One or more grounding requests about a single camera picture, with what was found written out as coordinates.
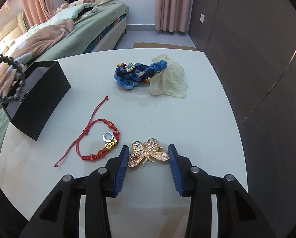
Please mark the white wall switch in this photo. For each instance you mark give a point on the white wall switch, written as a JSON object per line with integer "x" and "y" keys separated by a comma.
{"x": 202, "y": 17}

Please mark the pink curtain by window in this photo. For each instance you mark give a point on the pink curtain by window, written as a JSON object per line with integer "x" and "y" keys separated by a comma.
{"x": 38, "y": 11}

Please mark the gold butterfly brooch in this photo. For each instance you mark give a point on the gold butterfly brooch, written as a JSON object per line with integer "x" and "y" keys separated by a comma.
{"x": 146, "y": 151}

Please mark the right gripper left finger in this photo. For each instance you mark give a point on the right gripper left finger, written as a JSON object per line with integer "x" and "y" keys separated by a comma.
{"x": 117, "y": 168}

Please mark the pink brown fleece blanket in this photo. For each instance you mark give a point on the pink brown fleece blanket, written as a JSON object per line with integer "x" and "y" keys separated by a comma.
{"x": 30, "y": 49}

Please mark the bed with green blanket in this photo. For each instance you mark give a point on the bed with green blanket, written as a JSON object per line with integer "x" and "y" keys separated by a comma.
{"x": 72, "y": 31}

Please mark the translucent white organza pouch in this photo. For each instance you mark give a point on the translucent white organza pouch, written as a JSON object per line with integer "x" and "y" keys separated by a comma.
{"x": 170, "y": 81}

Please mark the black jewelry box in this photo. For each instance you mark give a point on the black jewelry box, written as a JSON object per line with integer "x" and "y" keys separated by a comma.
{"x": 45, "y": 86}

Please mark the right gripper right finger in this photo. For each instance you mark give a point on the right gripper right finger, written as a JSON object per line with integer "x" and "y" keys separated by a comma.
{"x": 180, "y": 170}

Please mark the flattened cardboard sheet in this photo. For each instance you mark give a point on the flattened cardboard sheet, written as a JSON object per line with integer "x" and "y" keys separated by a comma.
{"x": 163, "y": 46}

